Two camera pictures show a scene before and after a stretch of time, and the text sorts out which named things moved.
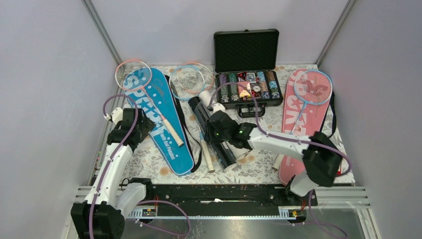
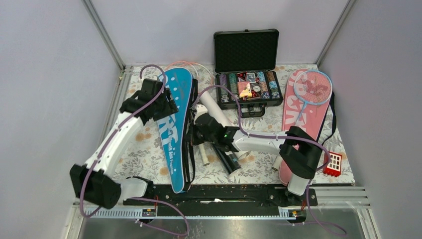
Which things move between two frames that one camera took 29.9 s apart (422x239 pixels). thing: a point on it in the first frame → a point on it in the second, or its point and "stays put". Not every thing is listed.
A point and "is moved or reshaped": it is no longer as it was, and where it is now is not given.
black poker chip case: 245,62 stays put
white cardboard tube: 206,97 stays put
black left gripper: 147,126 → 170,108
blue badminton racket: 186,82 is moved or reshaped
